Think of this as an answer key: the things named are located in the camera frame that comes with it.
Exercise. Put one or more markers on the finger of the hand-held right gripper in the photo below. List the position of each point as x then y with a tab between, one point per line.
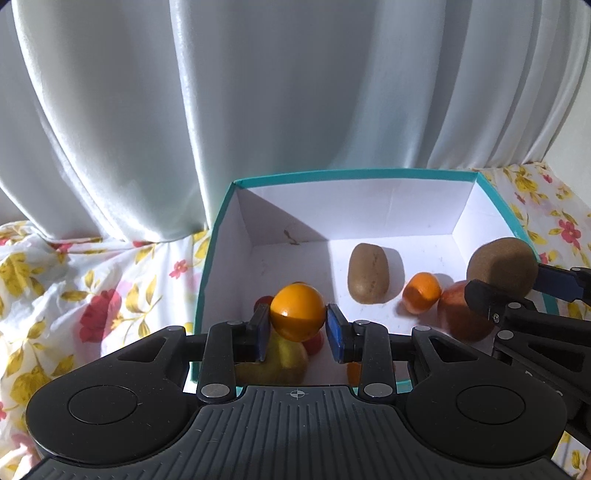
558	282
482	297

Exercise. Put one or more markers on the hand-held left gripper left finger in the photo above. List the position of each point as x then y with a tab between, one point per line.
261	334

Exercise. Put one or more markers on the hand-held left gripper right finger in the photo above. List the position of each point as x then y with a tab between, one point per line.
335	337

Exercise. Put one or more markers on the red apple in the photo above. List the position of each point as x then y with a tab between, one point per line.
461	321

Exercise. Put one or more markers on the round brown kiwi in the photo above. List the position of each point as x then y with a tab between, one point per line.
501	265

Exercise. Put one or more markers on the large orange mandarin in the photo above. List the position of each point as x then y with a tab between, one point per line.
298	311

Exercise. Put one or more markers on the elongated brown kiwi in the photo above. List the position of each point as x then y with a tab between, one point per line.
368	272

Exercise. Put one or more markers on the teal cardboard box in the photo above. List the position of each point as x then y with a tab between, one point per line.
369	207

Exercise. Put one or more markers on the red cherry tomato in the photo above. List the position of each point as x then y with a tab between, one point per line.
315	345
263	303

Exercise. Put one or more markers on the yellow fruit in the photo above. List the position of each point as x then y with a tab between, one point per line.
281	362

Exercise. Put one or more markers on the dimpled orange mandarin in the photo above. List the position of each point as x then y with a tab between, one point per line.
422	291

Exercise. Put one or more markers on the small brown stem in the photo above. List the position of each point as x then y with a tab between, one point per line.
291	236

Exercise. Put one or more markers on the floral printed cloth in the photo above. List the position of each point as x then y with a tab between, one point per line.
69	295

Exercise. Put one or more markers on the white curtain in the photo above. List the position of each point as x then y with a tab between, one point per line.
231	92

